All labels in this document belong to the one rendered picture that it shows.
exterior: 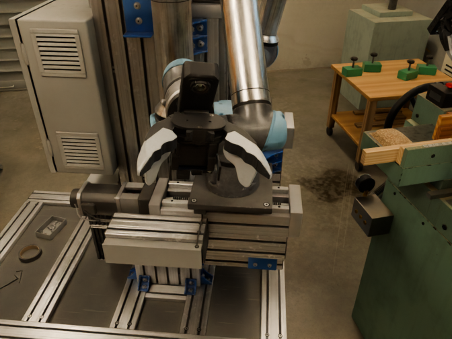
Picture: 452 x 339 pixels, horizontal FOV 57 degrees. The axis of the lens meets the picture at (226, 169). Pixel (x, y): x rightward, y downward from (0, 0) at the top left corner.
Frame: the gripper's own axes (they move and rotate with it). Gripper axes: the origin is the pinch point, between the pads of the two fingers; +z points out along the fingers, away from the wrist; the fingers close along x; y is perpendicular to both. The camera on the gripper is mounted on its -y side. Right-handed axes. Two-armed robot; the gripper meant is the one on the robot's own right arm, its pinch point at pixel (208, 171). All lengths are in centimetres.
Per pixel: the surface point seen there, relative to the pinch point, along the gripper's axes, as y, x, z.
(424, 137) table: 24, -74, -58
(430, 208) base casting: 39, -74, -44
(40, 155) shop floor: 135, 73, -222
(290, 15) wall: 53, -129, -354
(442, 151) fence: 21, -70, -44
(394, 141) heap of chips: 23, -62, -54
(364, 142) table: 29, -59, -62
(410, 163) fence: 24, -61, -44
